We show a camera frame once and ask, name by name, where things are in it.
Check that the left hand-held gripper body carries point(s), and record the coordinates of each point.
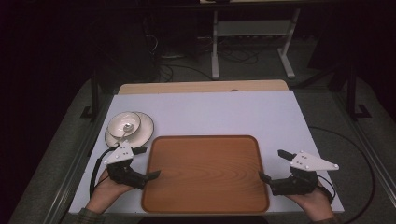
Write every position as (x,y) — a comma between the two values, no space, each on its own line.
(120,155)

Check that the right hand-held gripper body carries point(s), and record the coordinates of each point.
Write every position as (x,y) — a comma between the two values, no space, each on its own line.
(306,162)

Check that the person's left hand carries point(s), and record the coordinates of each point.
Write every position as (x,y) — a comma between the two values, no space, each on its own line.
(104,193)

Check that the person's right hand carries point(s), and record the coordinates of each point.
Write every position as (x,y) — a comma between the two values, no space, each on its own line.
(316,205)

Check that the white plate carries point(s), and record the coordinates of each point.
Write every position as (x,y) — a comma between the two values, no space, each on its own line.
(146,129)

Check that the metal spoon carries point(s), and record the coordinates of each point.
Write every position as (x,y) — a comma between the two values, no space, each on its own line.
(128,127)

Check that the white bowl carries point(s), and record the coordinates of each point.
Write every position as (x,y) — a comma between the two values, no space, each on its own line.
(118,123)

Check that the brown wooden tray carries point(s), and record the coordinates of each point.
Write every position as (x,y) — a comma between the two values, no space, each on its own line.
(205,174)

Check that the black metal stand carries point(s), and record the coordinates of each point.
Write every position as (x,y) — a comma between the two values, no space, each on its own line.
(352,93)
(94,96)

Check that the light wooden table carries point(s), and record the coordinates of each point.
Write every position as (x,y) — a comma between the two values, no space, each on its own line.
(186,87)

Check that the white table board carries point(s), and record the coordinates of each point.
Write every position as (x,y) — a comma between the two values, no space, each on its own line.
(218,112)

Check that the aluminium frame rail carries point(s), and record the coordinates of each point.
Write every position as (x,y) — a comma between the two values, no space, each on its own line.
(370,152)
(73,168)

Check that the white metal desk frame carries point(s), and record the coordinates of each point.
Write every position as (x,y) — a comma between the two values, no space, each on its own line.
(253,28)

